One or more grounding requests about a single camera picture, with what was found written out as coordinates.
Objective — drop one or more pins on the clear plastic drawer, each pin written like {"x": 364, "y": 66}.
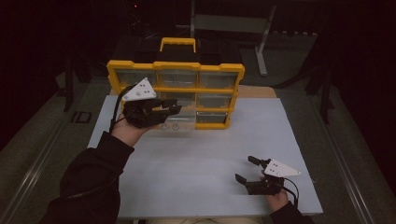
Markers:
{"x": 184, "y": 119}

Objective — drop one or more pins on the grey metal stand frame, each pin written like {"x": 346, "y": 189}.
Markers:
{"x": 232, "y": 23}

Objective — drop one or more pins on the yellow organizer cabinet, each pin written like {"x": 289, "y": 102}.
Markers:
{"x": 177, "y": 65}

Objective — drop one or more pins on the black metal stand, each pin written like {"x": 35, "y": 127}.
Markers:
{"x": 326, "y": 99}
{"x": 69, "y": 84}

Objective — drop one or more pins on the person's right hand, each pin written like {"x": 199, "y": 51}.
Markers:
{"x": 277, "y": 201}

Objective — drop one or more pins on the black floor bracket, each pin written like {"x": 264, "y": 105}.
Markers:
{"x": 81, "y": 117}

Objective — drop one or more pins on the wooden board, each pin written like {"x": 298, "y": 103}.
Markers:
{"x": 257, "y": 92}

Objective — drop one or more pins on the person's left hand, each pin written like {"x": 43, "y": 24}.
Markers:
{"x": 129, "y": 132}

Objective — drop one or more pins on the closed translucent drawers group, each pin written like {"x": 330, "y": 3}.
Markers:
{"x": 214, "y": 80}

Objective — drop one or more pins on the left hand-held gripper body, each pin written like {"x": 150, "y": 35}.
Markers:
{"x": 140, "y": 91}

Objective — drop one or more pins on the metal floor rail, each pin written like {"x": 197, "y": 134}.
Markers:
{"x": 345, "y": 174}
{"x": 34, "y": 174}

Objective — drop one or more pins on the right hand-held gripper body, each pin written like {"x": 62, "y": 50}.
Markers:
{"x": 278, "y": 169}

